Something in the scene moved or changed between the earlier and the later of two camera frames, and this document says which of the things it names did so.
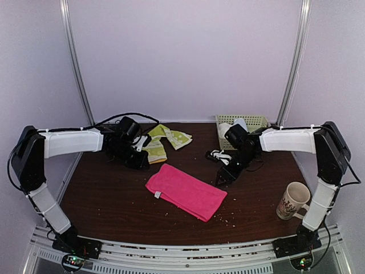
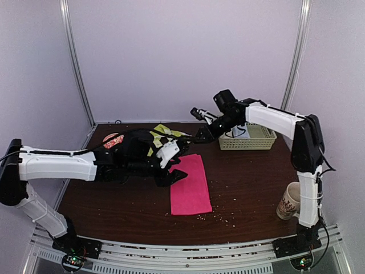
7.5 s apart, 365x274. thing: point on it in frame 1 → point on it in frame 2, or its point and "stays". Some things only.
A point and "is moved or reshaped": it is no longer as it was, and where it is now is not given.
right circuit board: (302, 263) stays
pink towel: (197, 198) is moved or reshaped
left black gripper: (142, 162) → (167, 178)
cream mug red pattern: (293, 202) stays
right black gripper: (224, 175) → (203, 129)
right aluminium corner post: (296, 61) stays
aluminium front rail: (247, 258) stays
